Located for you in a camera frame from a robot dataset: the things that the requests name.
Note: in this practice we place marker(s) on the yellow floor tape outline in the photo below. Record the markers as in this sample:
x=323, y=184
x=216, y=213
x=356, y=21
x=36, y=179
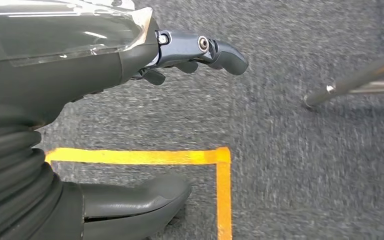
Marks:
x=145, y=157

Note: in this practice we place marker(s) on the silver metal workbench frame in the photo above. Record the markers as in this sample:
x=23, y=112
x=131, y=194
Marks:
x=354, y=81

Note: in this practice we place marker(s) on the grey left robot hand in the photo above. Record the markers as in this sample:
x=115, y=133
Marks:
x=62, y=66

